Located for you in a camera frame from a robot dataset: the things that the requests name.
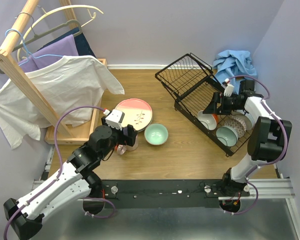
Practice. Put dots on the purple shirt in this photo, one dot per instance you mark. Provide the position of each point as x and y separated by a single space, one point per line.
64 47

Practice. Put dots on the white orange bowl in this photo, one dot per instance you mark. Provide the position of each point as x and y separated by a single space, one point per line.
210 121

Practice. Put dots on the blue cloth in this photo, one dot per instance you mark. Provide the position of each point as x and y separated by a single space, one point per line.
229 63

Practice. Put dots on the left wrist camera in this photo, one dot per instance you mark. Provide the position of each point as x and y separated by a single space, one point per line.
114 118

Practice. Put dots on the blue white floral plate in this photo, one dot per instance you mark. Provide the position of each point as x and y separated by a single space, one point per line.
143 120

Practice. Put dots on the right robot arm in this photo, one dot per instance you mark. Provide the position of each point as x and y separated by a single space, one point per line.
268 142

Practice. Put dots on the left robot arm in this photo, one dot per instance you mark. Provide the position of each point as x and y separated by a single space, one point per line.
75 179

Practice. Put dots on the pink white plate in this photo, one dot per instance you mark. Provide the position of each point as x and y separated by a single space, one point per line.
131 108

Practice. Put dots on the navy garment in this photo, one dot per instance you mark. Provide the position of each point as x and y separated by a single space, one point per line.
82 45

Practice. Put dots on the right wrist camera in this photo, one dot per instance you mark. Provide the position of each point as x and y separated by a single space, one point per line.
229 88

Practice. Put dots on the cream hanger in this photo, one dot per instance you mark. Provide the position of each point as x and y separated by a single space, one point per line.
55 17

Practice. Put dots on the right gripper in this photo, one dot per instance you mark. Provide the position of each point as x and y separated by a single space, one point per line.
211 109

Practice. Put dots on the green beige bowl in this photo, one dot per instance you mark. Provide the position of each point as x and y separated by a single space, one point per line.
156 134

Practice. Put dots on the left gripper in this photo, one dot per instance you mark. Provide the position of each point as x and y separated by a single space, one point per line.
129 132

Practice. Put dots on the teal bowl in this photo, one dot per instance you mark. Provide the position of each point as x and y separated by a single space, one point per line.
227 135

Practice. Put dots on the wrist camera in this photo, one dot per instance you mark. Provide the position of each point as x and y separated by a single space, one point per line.
114 118
229 88

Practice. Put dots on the grey hanger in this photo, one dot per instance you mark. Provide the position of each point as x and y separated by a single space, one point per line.
39 36

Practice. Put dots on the pink mug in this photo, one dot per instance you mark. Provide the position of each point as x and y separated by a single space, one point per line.
121 149

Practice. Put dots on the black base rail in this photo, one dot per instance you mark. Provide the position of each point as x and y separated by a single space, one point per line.
169 193

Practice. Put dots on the black wire dish rack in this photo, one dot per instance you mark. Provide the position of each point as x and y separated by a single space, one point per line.
192 84

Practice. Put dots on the blue hanger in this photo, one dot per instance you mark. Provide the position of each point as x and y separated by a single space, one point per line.
28 53

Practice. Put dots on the plain white bowl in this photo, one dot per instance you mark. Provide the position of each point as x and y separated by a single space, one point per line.
247 118

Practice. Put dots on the white patterned bowl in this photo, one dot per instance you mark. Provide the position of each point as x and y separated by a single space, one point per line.
238 124

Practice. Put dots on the white t-shirt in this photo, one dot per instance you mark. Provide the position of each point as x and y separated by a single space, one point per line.
72 81

